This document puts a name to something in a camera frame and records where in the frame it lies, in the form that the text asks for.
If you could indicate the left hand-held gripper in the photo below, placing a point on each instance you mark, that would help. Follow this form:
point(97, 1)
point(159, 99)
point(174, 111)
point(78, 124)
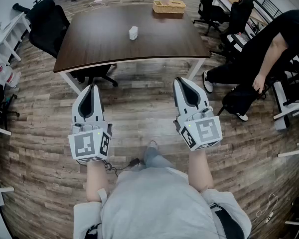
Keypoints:
point(84, 143)

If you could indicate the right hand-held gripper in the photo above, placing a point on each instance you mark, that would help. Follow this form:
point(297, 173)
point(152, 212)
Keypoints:
point(204, 131)

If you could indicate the small white box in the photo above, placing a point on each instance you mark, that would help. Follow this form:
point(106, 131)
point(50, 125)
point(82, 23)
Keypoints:
point(133, 33)

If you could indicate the person's right forearm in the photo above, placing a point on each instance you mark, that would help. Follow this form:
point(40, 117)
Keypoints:
point(200, 170)

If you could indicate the person's left forearm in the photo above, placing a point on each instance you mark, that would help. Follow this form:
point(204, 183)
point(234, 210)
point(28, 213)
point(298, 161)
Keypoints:
point(97, 180)

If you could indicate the wooden block with rectangular slot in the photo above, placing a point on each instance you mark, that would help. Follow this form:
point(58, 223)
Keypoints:
point(178, 4)

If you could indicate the black office chair base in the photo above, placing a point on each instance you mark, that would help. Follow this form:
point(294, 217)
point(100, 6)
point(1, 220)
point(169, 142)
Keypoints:
point(102, 77)

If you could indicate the person's grey shoe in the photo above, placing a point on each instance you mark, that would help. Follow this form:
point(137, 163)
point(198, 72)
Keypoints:
point(152, 144)

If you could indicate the person's jeans leg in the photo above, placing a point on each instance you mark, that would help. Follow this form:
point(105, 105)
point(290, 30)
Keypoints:
point(154, 158)

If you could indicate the black power adapter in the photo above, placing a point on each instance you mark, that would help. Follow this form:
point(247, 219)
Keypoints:
point(135, 161)

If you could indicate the red label water bottle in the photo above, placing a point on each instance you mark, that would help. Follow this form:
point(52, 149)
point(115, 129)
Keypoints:
point(5, 75)

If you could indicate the woven wicker basket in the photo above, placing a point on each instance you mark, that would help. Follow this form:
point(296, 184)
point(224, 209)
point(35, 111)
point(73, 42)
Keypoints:
point(168, 10)

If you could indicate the black mesh office chair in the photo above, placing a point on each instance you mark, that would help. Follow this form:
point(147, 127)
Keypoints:
point(48, 26)

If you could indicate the black chair with white cushion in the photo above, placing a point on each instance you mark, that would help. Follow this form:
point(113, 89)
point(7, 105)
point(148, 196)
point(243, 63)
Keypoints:
point(241, 14)

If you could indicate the white side table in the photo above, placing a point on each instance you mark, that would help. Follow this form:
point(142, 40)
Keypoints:
point(12, 31)

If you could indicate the person's grey sweatshirt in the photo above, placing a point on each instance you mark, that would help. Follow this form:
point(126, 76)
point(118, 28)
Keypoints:
point(154, 203)

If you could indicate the white framed wooden stool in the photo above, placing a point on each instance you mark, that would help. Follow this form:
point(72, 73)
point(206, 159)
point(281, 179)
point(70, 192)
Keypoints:
point(289, 154)

